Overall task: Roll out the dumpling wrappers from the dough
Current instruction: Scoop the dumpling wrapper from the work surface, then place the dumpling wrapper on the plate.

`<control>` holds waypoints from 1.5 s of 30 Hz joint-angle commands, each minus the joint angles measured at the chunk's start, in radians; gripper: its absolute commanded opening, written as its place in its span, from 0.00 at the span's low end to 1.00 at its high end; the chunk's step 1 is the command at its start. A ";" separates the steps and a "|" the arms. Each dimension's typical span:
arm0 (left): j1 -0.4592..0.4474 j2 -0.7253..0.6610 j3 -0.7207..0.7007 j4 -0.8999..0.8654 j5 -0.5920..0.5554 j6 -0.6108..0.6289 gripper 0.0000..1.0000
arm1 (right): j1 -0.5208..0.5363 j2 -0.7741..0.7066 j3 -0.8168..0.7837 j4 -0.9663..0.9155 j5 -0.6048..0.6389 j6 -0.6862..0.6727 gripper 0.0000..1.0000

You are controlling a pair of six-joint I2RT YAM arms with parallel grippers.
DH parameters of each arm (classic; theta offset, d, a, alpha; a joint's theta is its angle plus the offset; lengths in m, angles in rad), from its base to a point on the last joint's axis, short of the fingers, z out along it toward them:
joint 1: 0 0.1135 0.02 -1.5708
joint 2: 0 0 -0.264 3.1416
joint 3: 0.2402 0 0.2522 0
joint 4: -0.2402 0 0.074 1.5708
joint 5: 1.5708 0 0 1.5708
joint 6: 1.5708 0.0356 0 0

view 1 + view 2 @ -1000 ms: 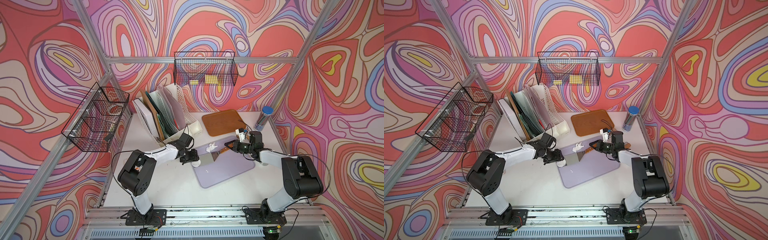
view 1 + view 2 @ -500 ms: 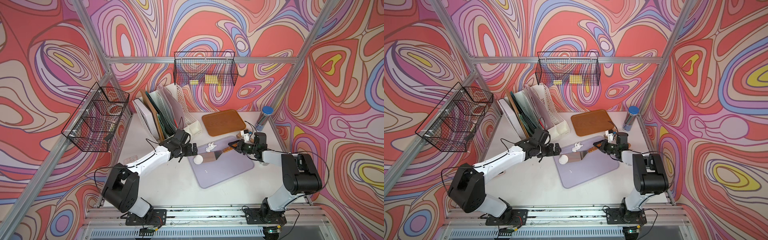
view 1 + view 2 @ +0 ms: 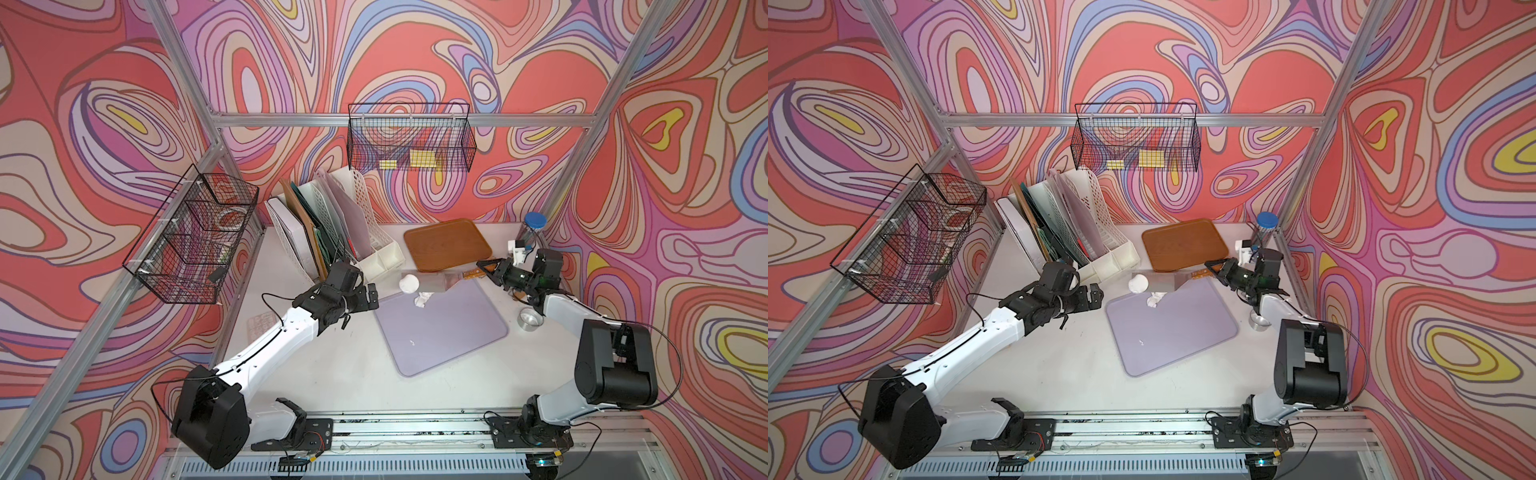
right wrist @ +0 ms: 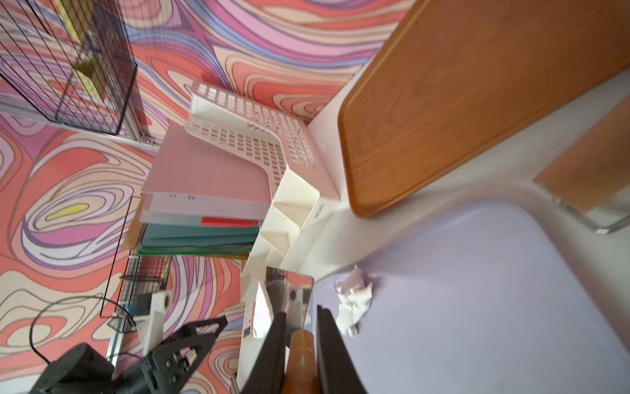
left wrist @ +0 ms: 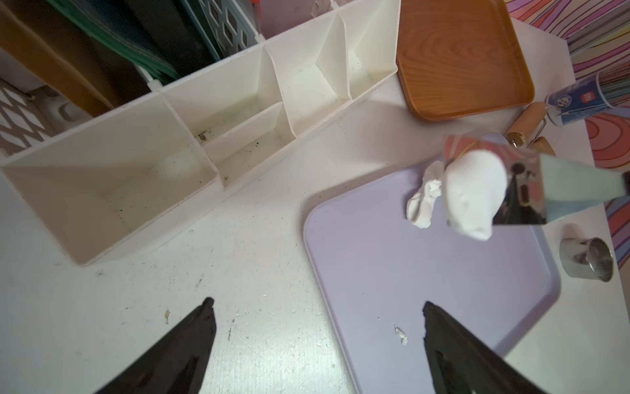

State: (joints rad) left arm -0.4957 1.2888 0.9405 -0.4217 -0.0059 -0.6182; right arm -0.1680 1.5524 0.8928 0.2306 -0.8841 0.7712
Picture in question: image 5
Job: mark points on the blue lid clear canister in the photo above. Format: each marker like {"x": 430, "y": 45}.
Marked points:
{"x": 603, "y": 91}

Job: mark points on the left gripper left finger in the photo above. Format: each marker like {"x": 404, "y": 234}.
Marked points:
{"x": 177, "y": 363}

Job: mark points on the white dough piece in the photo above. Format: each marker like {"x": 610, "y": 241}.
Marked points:
{"x": 474, "y": 187}

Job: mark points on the metal scraper wooden handle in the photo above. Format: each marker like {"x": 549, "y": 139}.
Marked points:
{"x": 541, "y": 188}

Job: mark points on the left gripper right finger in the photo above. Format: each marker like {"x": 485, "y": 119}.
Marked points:
{"x": 460, "y": 363}

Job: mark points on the dough scrap strip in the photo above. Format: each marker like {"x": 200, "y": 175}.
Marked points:
{"x": 420, "y": 206}

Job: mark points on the dark green cutting board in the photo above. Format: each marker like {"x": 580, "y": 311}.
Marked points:
{"x": 158, "y": 36}

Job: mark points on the white board rack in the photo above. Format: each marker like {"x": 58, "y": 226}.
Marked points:
{"x": 129, "y": 180}

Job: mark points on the purple cutting board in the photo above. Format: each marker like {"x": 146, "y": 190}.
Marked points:
{"x": 376, "y": 270}

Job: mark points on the wooden dough roller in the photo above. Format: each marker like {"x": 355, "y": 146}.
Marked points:
{"x": 525, "y": 132}

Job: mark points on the small glass bowl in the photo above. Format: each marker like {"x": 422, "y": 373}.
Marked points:
{"x": 587, "y": 258}

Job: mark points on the brown wooden tray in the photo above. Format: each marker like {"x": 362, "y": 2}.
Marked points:
{"x": 460, "y": 58}

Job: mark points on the brown wooden board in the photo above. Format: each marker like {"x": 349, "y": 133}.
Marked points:
{"x": 85, "y": 72}

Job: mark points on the tiny dough crumb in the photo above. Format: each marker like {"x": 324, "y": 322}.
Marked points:
{"x": 401, "y": 335}

